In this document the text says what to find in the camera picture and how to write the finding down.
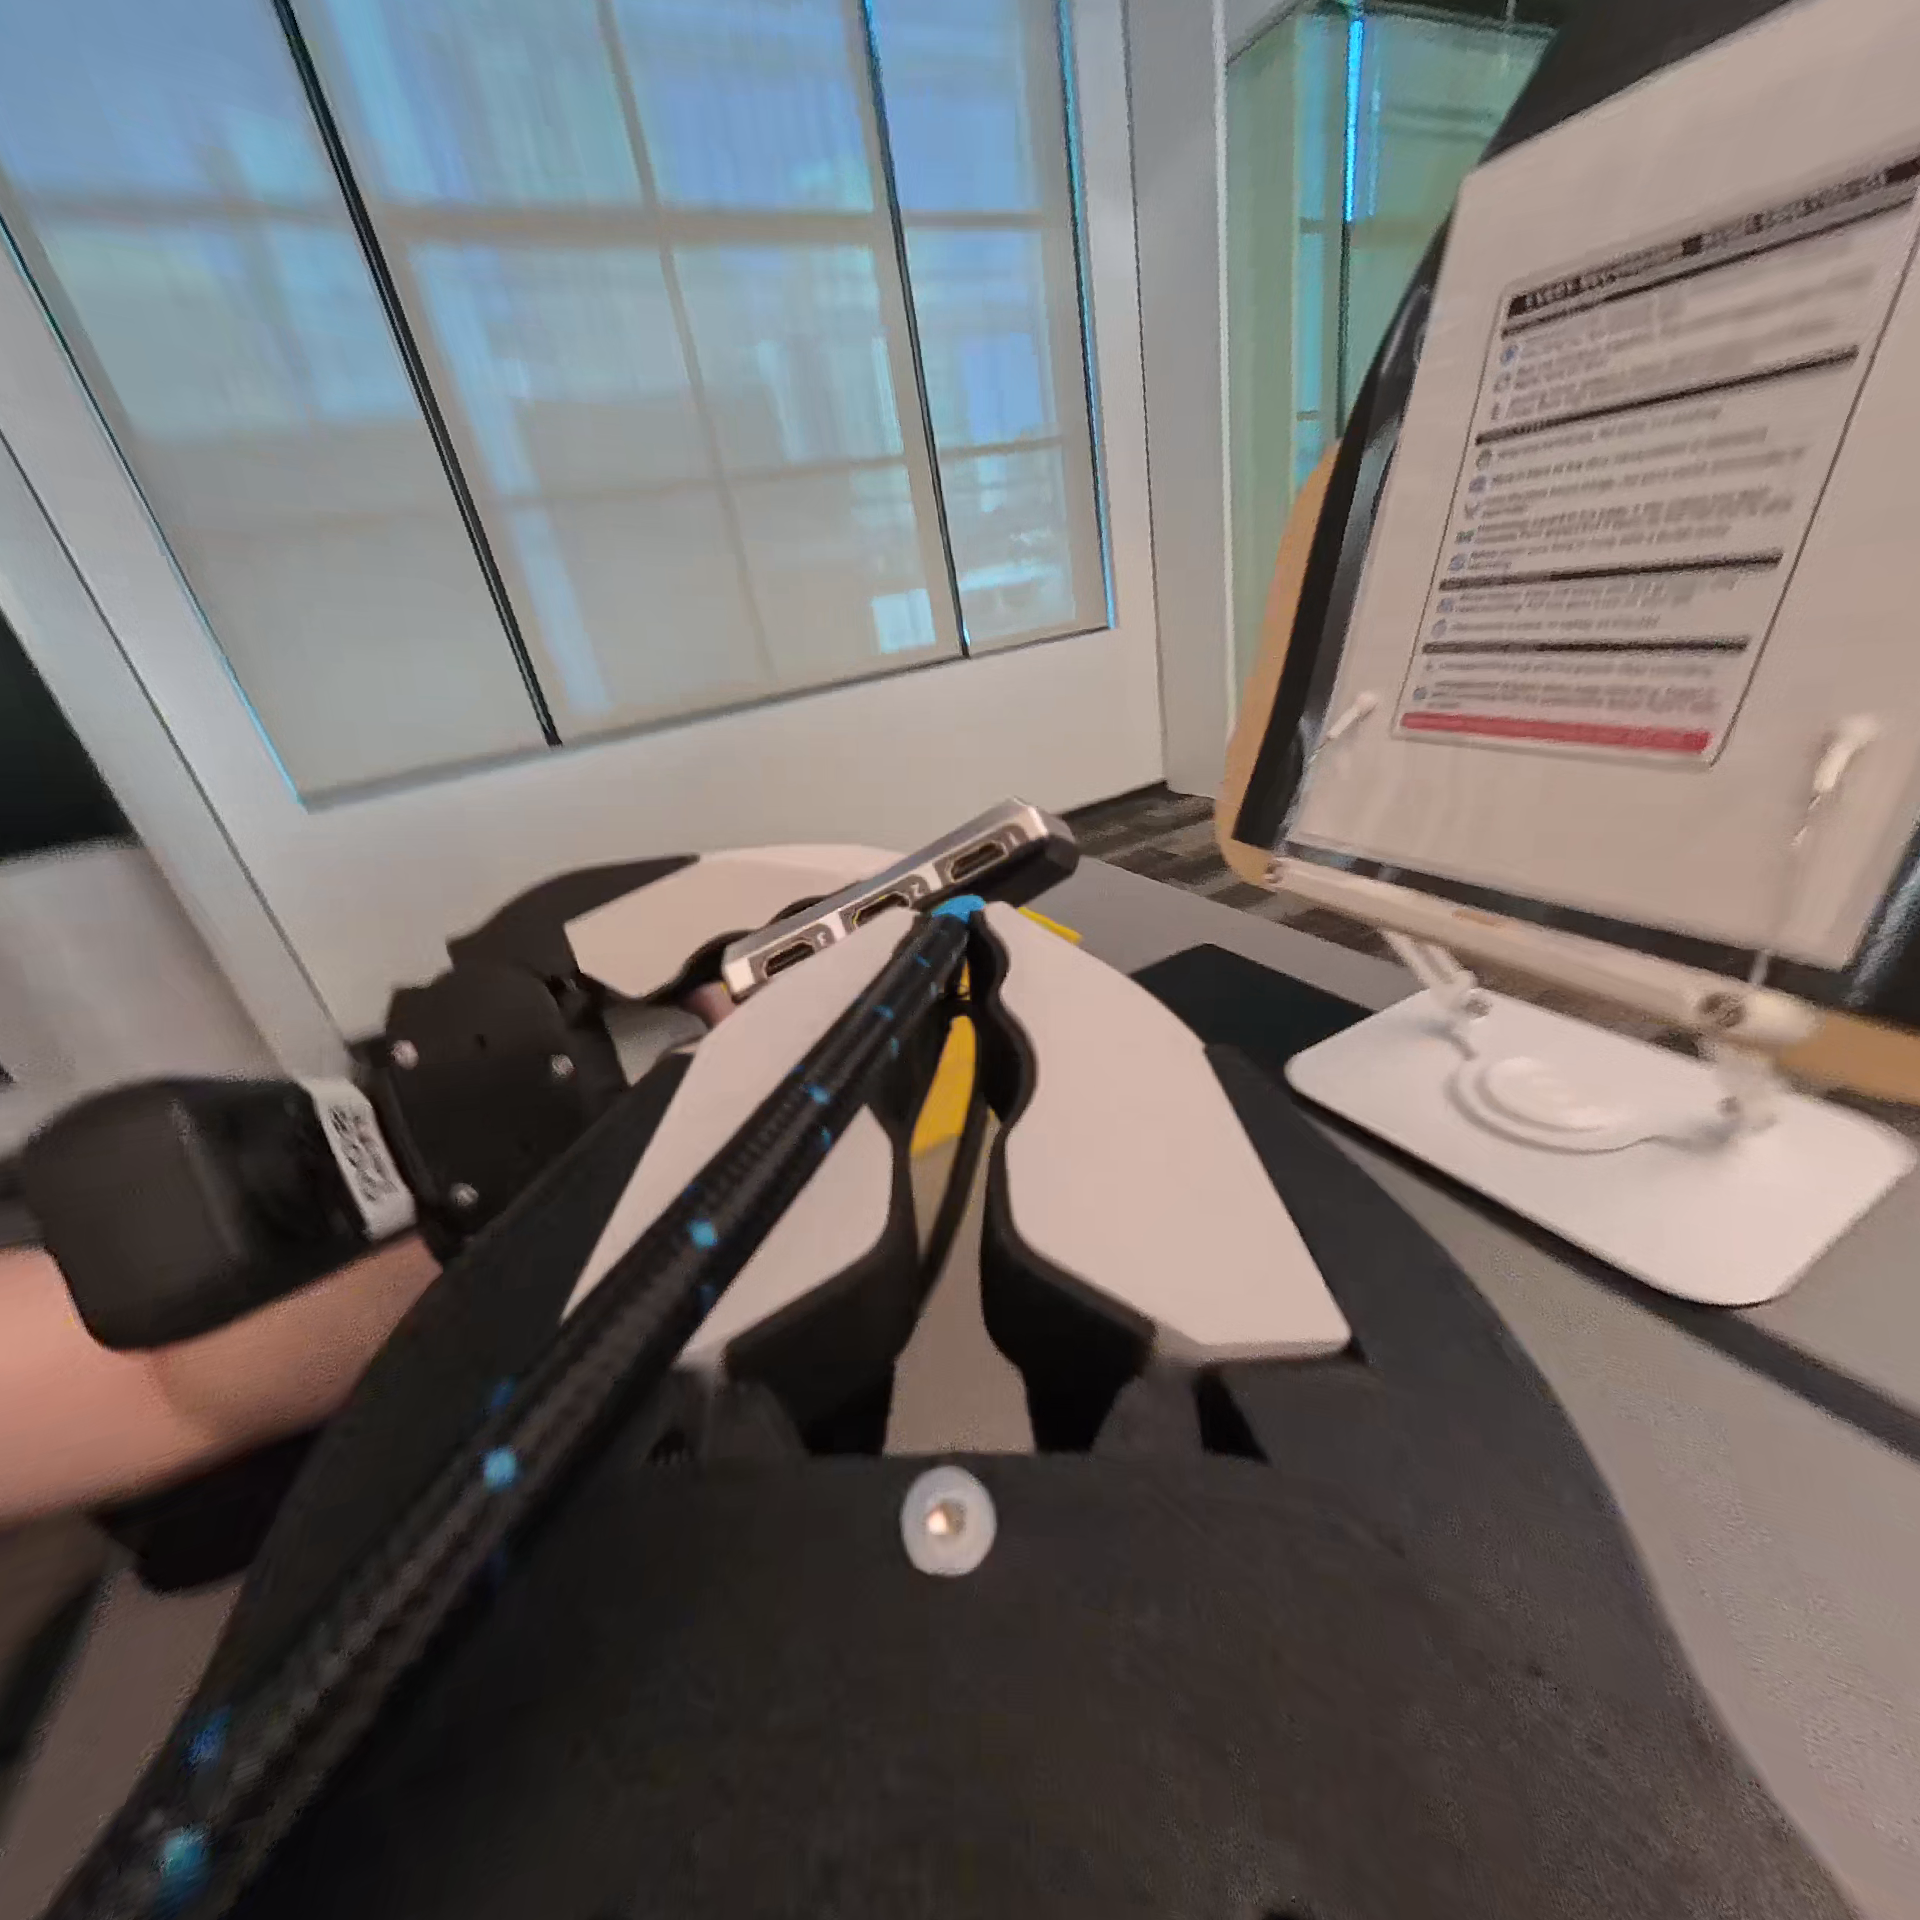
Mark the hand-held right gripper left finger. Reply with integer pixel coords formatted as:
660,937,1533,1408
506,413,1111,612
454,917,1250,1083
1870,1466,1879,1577
563,913,976,1455

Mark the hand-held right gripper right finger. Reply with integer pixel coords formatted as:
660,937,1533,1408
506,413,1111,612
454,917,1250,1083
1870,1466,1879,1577
971,901,1356,1455

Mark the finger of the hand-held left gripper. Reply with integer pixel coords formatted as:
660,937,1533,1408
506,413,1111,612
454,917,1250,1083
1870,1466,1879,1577
560,844,906,1003

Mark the black braided hdmi cable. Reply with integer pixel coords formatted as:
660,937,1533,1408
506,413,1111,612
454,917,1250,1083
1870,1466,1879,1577
46,891,991,1920

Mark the silver hdmi port hub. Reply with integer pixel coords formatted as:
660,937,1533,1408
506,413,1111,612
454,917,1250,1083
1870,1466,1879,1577
720,800,1080,1003

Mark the person's left forearm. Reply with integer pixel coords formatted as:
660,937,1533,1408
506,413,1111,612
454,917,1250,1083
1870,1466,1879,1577
0,1241,443,1536

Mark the yellow plastic bin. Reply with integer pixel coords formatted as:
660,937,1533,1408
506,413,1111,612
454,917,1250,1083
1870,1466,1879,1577
902,913,1086,1162

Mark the clear stand with white base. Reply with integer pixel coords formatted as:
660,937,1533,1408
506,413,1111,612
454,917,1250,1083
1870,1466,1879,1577
1267,682,1920,1309

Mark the tan wooden board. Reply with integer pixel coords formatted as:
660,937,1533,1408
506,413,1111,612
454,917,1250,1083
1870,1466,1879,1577
1212,439,1920,1116

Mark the printed instruction sheet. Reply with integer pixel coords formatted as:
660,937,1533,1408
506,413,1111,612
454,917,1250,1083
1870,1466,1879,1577
1293,143,1920,976

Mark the window with white frame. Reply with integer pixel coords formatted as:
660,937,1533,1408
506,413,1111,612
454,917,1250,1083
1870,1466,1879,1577
0,0,1124,811

